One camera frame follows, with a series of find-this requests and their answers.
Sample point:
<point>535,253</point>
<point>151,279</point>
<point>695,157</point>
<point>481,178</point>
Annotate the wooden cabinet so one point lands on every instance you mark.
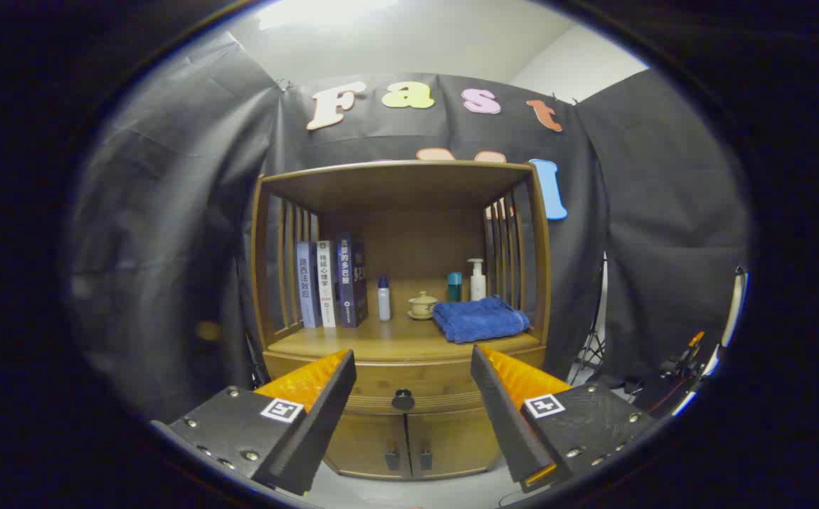
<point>416,184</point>

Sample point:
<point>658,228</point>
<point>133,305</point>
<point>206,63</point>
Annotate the black round drawer knob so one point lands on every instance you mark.
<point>403,399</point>

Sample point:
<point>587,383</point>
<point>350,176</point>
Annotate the wooden countertop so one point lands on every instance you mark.
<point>395,339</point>

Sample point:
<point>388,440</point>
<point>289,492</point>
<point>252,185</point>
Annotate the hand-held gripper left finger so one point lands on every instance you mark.
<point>324,417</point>

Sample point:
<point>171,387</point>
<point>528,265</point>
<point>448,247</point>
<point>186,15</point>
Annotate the white book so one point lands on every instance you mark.
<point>325,283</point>

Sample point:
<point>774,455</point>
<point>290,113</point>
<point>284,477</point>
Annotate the blue folded towel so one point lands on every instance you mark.
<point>480,319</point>

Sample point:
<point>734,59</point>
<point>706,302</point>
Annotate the black tripod stand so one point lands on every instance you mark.
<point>593,346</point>

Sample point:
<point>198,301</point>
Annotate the white bottle with blue cap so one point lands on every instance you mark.
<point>384,300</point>

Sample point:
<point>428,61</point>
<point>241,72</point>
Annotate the dark blue book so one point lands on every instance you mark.
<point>351,279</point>

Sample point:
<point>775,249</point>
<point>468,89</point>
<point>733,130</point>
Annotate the teal bottle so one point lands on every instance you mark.
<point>455,286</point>

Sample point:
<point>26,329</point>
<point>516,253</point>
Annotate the black clamp with orange tip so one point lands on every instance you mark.
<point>689,350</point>

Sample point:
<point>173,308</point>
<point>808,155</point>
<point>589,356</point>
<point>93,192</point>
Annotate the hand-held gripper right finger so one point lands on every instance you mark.
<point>501,417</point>

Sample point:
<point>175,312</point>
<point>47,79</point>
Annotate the white pump bottle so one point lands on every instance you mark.
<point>478,283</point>

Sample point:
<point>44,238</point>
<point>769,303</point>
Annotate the wooden cabinet door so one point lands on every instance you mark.
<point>363,445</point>
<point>459,442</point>

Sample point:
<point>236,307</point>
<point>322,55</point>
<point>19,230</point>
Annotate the light blue book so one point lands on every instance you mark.
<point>307,283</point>

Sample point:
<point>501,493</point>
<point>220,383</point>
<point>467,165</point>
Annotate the beige lidded teacup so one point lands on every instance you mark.
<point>423,305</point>

